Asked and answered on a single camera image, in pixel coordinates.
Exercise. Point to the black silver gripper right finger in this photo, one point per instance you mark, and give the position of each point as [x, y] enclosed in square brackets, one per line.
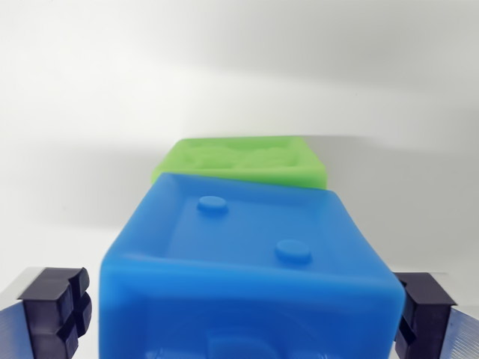
[434, 314]

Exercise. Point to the black silver gripper left finger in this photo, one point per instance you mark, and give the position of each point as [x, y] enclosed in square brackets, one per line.
[45, 314]

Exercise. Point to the blue rubber cube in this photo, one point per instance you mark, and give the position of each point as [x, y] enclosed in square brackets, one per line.
[247, 284]

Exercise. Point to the green rubber cube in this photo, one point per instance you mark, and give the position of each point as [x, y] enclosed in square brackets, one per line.
[239, 159]

